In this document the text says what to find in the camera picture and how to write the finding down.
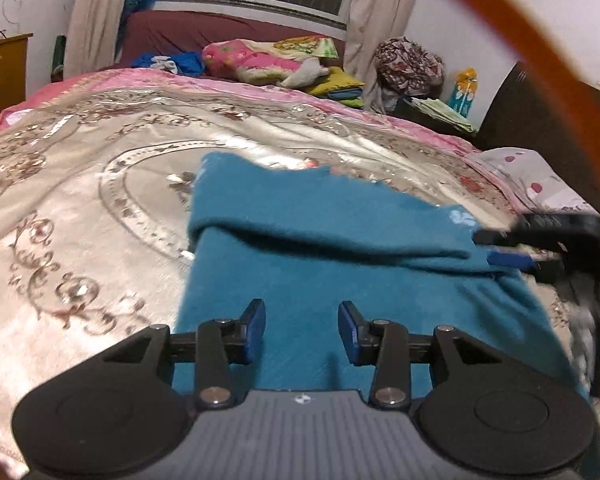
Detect orange strap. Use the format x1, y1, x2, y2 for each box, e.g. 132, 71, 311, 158
414, 0, 600, 221

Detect yellow folded cloth stack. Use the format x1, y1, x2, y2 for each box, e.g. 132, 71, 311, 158
303, 66, 364, 108

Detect blue crumpled clothes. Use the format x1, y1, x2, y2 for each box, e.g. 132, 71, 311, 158
131, 52, 206, 78

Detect wooden side cabinet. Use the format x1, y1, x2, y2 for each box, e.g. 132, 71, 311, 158
0, 34, 32, 113

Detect left beige curtain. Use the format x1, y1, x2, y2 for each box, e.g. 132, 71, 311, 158
64, 0, 124, 78

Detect pink bed sheet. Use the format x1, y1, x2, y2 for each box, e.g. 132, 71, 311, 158
0, 68, 479, 156

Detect pink floral pillow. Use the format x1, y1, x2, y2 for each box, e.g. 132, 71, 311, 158
201, 36, 339, 86

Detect blue flower picture box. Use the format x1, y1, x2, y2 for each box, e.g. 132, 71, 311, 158
448, 67, 478, 118

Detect teal fleece garment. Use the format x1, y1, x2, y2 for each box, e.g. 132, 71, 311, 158
176, 152, 578, 390

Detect papers on nightstand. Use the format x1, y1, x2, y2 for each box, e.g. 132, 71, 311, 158
408, 98, 475, 133

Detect grey white stuffed cloth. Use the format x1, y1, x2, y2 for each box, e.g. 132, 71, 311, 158
279, 58, 329, 89

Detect beige floral satin bedspread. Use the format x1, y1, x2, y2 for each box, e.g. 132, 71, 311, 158
0, 79, 600, 476

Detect polka dot pillow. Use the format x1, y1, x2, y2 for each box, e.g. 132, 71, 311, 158
468, 148, 598, 216

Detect right beige curtain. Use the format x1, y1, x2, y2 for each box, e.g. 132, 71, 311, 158
343, 0, 415, 113

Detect beige curtain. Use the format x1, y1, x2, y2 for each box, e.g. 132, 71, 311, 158
343, 0, 415, 113
64, 0, 124, 78

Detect dark red headboard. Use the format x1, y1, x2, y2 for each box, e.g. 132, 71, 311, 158
119, 8, 349, 68

